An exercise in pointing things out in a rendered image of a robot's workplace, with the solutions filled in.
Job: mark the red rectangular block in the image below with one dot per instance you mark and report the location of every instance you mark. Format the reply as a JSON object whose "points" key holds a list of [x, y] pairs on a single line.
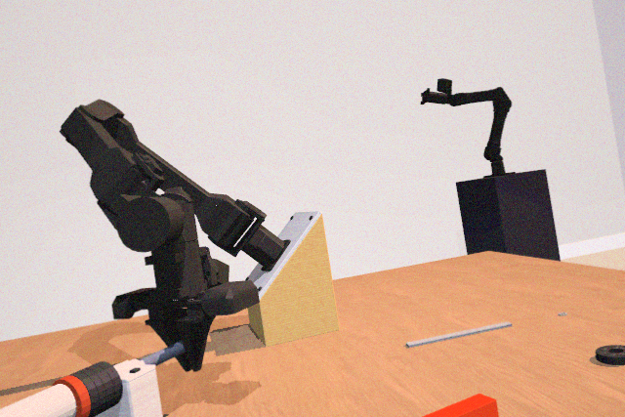
{"points": [[473, 406]]}

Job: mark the orange-red ring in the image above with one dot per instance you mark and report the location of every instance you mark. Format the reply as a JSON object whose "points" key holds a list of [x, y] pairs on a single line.
{"points": [[81, 395]]}

